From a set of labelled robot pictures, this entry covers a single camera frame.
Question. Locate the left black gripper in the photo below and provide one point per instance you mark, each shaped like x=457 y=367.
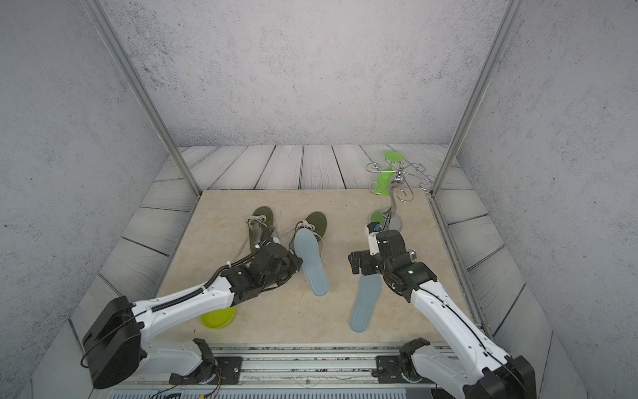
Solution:
x=292 y=260

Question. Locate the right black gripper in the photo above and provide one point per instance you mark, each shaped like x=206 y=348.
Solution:
x=355 y=262

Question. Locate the grey blue insole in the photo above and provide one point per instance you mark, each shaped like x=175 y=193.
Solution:
x=315 y=273
x=368 y=293

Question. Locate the olive green shoe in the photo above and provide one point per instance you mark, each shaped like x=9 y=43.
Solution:
x=260 y=223
x=314 y=227

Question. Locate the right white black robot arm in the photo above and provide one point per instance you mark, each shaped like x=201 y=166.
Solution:
x=482 y=368

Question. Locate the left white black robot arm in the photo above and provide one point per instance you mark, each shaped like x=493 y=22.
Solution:
x=121 y=343

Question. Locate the silver metal cup stand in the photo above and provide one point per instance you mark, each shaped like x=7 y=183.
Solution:
x=408 y=177

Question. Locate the lime green bowl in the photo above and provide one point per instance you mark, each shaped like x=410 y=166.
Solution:
x=218 y=319

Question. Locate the green plastic wine glass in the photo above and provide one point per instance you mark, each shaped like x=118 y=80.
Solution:
x=385 y=174

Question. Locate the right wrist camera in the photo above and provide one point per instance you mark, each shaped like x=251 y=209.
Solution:
x=373 y=229

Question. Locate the aluminium front rail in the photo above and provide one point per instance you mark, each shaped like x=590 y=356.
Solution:
x=307 y=366

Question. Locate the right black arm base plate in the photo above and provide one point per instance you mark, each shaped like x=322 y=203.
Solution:
x=394 y=369

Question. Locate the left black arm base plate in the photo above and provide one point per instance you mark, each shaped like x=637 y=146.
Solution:
x=223 y=371

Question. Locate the right aluminium frame post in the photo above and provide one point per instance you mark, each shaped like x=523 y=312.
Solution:
x=489 y=67

